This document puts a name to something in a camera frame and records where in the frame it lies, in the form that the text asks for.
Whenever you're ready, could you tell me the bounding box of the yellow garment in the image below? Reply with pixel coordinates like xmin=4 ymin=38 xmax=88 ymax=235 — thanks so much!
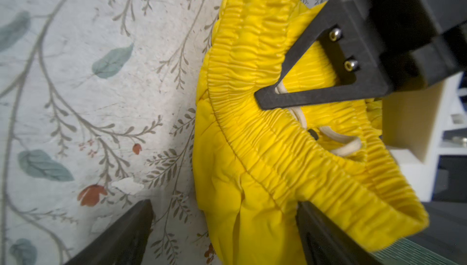
xmin=193 ymin=0 xmax=429 ymax=265

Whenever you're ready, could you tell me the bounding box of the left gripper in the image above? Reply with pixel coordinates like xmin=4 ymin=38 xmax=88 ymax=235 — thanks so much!
xmin=255 ymin=0 xmax=467 ymax=110

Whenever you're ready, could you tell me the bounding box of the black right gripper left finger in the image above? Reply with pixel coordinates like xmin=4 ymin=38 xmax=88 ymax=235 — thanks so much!
xmin=67 ymin=199 xmax=153 ymax=265

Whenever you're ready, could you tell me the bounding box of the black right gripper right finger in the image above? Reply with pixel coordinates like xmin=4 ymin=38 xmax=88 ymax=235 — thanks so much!
xmin=296 ymin=202 xmax=380 ymax=265

